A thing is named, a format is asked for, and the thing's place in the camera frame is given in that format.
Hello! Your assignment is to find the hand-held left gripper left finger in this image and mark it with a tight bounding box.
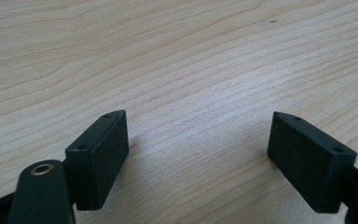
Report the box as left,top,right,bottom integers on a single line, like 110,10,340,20
64,109,131,212

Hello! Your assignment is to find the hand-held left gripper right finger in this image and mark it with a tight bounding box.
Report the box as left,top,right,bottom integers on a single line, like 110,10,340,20
267,111,358,215

